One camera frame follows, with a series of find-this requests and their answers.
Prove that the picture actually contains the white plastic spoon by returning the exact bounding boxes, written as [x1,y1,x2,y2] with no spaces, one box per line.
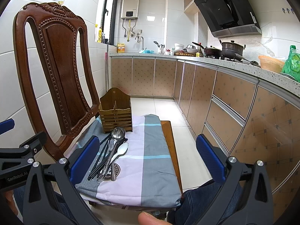
[96,142,129,184]

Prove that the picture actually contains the large steel spoon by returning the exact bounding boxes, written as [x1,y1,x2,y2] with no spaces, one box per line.
[111,127,126,181]

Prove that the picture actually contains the black chopstick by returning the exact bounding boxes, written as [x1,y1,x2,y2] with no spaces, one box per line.
[87,138,128,180]
[91,133,111,172]

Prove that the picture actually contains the steel fork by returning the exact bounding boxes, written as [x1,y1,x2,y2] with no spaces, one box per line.
[98,138,117,179]

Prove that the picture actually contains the kitchen counter with cabinets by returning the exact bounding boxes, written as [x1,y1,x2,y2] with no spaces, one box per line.
[110,55,299,221]

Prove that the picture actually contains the person's hand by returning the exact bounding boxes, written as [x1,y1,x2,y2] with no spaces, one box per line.
[138,212,171,225]

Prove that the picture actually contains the blue jeans leg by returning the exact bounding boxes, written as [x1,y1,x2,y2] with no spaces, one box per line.
[168,179,243,225]

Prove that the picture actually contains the plaid grey white cloth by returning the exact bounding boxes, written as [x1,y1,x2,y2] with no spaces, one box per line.
[67,114,182,209]

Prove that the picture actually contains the wooden slatted utensil holder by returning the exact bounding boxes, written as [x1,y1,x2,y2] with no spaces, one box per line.
[99,87,133,133]

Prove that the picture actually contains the carved brown wooden chair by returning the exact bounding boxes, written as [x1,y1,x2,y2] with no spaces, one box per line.
[13,3,100,161]

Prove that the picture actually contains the yellow detergent bottle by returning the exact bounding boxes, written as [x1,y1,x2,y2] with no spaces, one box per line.
[97,27,102,43]

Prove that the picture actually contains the woven basket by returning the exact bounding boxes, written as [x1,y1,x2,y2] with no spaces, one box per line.
[258,55,284,74]

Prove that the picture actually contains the green plastic bag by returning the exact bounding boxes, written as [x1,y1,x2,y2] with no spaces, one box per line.
[281,45,300,83]

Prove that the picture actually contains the chrome sink faucet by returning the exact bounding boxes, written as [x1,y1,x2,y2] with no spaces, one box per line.
[135,34,144,50]

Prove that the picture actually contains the black cooking pot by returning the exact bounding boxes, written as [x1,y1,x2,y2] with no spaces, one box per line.
[219,40,246,60]

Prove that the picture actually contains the black wok pan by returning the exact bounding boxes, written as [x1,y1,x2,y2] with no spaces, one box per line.
[192,42,222,59]

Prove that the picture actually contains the white gas water heater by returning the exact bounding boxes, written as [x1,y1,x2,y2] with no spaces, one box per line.
[121,0,139,20]

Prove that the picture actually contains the black range hood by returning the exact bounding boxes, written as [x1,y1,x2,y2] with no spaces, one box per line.
[194,0,261,38]

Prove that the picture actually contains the window with dark frame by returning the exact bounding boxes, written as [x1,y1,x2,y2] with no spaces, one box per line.
[101,0,117,45]

